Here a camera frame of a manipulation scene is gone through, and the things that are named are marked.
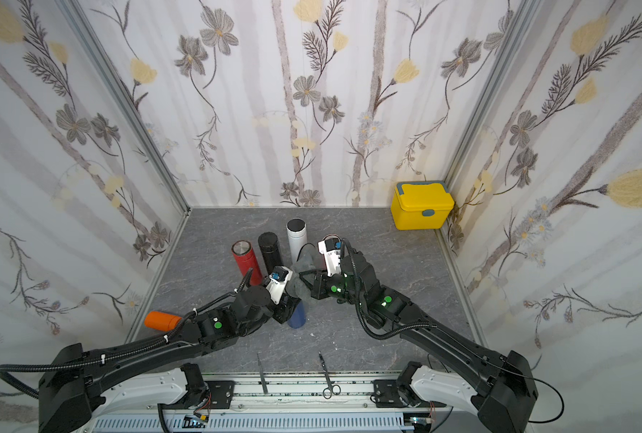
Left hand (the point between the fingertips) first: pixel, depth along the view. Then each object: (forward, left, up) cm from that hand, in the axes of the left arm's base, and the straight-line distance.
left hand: (298, 291), depth 76 cm
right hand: (-1, -2, +10) cm, 11 cm away
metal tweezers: (-22, +10, -17) cm, 29 cm away
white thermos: (+19, +1, +1) cm, 19 cm away
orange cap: (-3, +44, -14) cm, 46 cm away
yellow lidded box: (+39, -47, -5) cm, 62 cm away
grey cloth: (+3, -3, +12) cm, 12 cm away
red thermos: (+11, +16, +1) cm, 20 cm away
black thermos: (+15, +9, -1) cm, 18 cm away
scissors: (-22, -9, -17) cm, 30 cm away
